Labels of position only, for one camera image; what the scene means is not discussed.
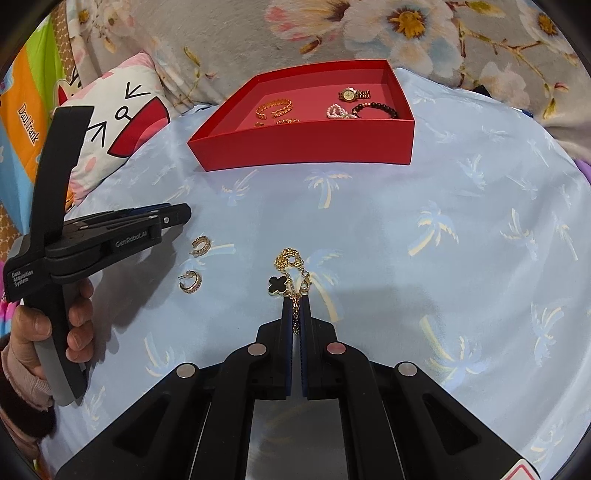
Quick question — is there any black bead bracelet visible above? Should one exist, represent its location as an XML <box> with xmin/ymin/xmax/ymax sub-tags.
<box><xmin>351</xmin><ymin>102</ymin><xmax>399</xmax><ymax>120</ymax></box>

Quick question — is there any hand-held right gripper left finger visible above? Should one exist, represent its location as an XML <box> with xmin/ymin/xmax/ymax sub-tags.
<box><xmin>55</xmin><ymin>299</ymin><xmax>302</xmax><ymax>480</ymax></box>

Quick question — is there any person's left forearm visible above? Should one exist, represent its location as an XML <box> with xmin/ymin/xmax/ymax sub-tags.
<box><xmin>0</xmin><ymin>339</ymin><xmax>57</xmax><ymax>455</ymax></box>

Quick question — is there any gold black clover chain bracelet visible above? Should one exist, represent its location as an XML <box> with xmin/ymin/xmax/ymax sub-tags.
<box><xmin>267</xmin><ymin>247</ymin><xmax>312</xmax><ymax>303</ymax></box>

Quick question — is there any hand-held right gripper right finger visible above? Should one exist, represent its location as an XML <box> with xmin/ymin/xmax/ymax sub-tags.
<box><xmin>299</xmin><ymin>299</ymin><xmax>542</xmax><ymax>480</ymax></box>

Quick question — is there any person's left hand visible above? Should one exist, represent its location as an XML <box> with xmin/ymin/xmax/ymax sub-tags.
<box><xmin>11</xmin><ymin>279</ymin><xmax>96</xmax><ymax>383</ymax></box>

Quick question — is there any red cardboard box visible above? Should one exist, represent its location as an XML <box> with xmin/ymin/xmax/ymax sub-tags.
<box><xmin>187</xmin><ymin>59</ymin><xmax>415</xmax><ymax>172</ymax></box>

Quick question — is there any colourful printed cloth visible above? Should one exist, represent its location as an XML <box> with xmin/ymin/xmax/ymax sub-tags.
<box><xmin>0</xmin><ymin>28</ymin><xmax>70</xmax><ymax>252</ymax></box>

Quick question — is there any white cat face pillow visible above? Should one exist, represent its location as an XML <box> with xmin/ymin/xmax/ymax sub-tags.
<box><xmin>54</xmin><ymin>52</ymin><xmax>174</xmax><ymax>209</ymax></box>

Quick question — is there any gold leaf cuff bangle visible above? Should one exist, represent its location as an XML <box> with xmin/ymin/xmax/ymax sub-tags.
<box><xmin>255</xmin><ymin>98</ymin><xmax>295</xmax><ymax>118</ymax></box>

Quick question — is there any grey floral blanket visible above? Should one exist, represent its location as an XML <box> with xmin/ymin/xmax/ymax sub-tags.
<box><xmin>65</xmin><ymin>0</ymin><xmax>591</xmax><ymax>123</ymax></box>

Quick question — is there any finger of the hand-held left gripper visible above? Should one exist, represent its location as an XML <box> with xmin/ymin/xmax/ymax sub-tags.
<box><xmin>65</xmin><ymin>203</ymin><xmax>193</xmax><ymax>241</ymax></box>
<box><xmin>99</xmin><ymin>202</ymin><xmax>171</xmax><ymax>219</ymax></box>

